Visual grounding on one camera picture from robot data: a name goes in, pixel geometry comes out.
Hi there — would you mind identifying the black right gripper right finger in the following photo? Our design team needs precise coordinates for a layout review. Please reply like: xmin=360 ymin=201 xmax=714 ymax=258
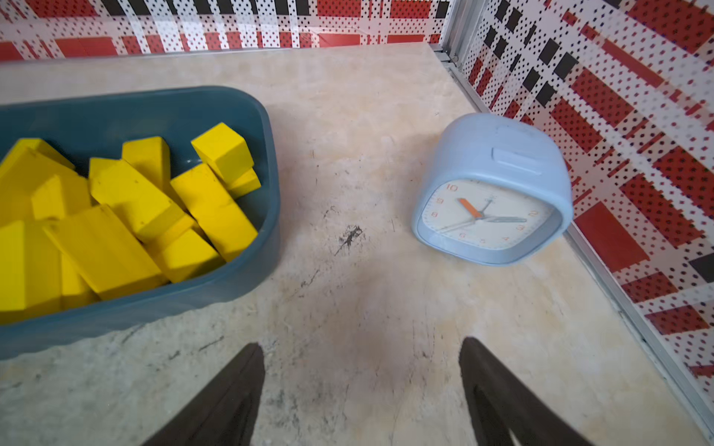
xmin=459 ymin=337 xmax=590 ymax=445

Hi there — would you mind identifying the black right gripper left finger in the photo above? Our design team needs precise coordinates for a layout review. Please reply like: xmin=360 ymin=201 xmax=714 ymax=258
xmin=145 ymin=343 xmax=265 ymax=445

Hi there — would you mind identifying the long yellow block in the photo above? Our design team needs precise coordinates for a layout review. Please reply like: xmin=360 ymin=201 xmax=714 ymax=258
xmin=44 ymin=204 xmax=168 ymax=300

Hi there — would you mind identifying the large yellow block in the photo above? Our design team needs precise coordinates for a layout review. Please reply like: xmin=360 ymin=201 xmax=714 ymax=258
xmin=170 ymin=164 xmax=258 ymax=262

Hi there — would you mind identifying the yellow rectangular block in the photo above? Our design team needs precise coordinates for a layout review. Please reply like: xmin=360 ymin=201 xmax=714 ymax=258
xmin=89 ymin=160 xmax=184 ymax=243

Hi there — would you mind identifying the yellow bar block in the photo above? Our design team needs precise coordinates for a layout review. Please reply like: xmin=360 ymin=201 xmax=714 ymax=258
xmin=122 ymin=137 xmax=171 ymax=193

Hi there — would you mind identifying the light blue alarm clock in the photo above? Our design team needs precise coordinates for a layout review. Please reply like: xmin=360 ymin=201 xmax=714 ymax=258
xmin=412 ymin=113 xmax=574 ymax=267

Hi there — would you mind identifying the dark teal plastic bin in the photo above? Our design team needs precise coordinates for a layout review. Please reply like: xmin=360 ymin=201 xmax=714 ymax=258
xmin=1 ymin=85 xmax=281 ymax=360

